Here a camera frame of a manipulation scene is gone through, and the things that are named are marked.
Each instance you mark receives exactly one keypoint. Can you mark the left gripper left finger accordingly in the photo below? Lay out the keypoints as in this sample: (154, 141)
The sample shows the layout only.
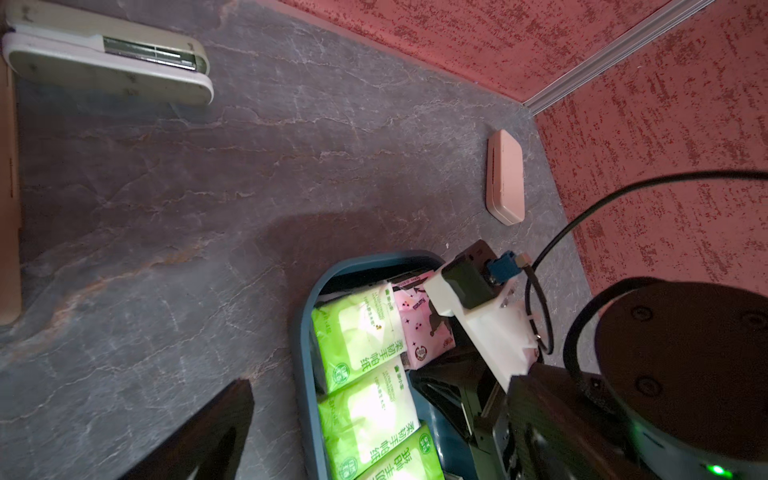
(209, 445)

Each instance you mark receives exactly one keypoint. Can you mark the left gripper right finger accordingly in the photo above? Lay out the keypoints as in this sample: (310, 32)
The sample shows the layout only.
(553, 442)

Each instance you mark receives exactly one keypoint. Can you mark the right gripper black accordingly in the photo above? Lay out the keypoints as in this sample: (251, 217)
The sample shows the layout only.
(465, 408)

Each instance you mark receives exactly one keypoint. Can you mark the teal storage box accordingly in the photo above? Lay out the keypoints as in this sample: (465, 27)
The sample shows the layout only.
(306, 360)

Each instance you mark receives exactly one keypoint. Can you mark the pink tissue pack bottom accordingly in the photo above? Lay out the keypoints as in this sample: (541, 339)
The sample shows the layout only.
(427, 334)

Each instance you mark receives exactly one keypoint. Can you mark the green tissue pack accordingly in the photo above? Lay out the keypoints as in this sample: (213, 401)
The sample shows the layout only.
(416, 458)
(354, 334)
(367, 419)

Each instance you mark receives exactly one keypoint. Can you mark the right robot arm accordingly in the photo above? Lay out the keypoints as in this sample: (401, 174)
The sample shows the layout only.
(660, 380)

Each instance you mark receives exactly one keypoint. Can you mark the pink case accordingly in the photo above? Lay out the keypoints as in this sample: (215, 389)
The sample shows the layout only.
(505, 198)

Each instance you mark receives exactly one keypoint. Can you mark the beige file organizer rack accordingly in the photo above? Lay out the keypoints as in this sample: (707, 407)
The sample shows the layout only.
(11, 296)

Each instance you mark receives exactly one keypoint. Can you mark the white stapler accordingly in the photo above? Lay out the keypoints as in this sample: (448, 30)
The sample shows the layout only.
(55, 44)

